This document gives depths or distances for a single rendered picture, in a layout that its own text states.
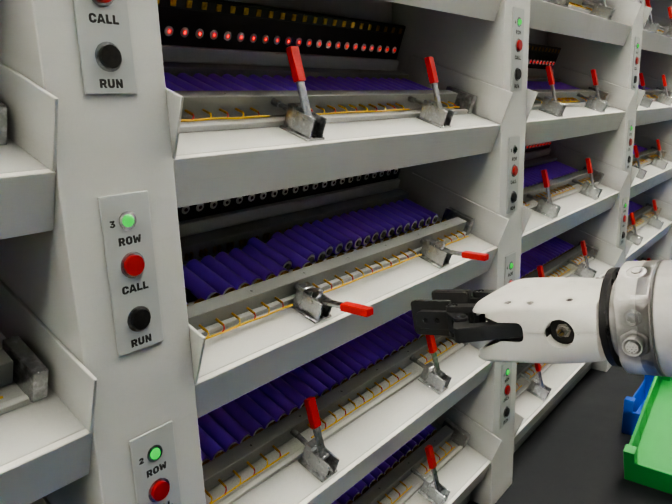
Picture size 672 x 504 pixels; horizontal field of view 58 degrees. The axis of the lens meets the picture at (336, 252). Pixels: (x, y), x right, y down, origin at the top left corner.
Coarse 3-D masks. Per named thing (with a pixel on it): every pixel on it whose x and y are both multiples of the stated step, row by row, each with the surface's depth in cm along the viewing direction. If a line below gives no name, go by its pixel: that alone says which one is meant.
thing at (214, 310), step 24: (408, 240) 85; (456, 240) 93; (336, 264) 73; (360, 264) 77; (240, 288) 63; (264, 288) 64; (288, 288) 67; (336, 288) 71; (192, 312) 57; (216, 312) 59; (240, 312) 62
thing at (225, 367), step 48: (336, 192) 90; (432, 192) 103; (480, 240) 98; (384, 288) 76; (432, 288) 84; (192, 336) 51; (240, 336) 60; (288, 336) 62; (336, 336) 68; (240, 384) 58
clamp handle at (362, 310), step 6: (318, 294) 65; (318, 300) 65; (324, 300) 65; (330, 300) 65; (336, 306) 64; (342, 306) 63; (348, 306) 63; (354, 306) 62; (360, 306) 62; (366, 306) 62; (348, 312) 63; (354, 312) 62; (360, 312) 62; (366, 312) 61; (372, 312) 62
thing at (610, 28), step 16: (544, 0) 110; (560, 0) 109; (576, 0) 129; (592, 0) 145; (608, 0) 143; (624, 0) 141; (544, 16) 103; (560, 16) 108; (576, 16) 113; (592, 16) 119; (608, 16) 128; (624, 16) 141; (560, 32) 111; (576, 32) 117; (592, 32) 123; (608, 32) 131; (624, 32) 139
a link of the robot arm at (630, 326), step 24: (624, 264) 44; (648, 264) 43; (624, 288) 42; (648, 288) 42; (624, 312) 42; (648, 312) 41; (624, 336) 42; (648, 336) 42; (624, 360) 43; (648, 360) 42
